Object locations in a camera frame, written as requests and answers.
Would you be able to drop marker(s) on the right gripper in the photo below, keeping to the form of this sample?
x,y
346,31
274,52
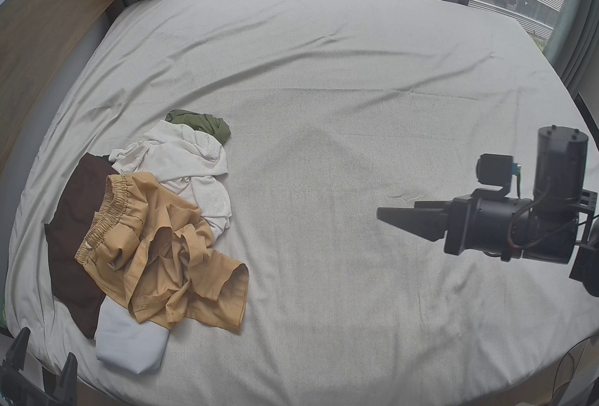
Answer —
x,y
482,226

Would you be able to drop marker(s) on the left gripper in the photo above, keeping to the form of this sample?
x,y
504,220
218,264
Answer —
x,y
23,388

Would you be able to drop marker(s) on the tan shorts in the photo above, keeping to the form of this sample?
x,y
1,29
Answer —
x,y
159,254

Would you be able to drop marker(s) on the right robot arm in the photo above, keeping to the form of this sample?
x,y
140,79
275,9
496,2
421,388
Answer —
x,y
561,161

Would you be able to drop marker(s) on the pale blue garment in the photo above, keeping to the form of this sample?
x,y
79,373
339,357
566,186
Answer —
x,y
131,343

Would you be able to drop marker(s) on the dark brown garment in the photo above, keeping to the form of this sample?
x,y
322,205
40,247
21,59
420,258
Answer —
x,y
75,231

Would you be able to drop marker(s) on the olive green garment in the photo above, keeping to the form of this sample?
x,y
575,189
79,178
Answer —
x,y
201,121

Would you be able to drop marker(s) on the white garment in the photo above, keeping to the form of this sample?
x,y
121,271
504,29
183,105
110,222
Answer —
x,y
187,161

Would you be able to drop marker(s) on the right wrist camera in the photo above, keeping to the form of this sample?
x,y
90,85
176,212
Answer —
x,y
493,168

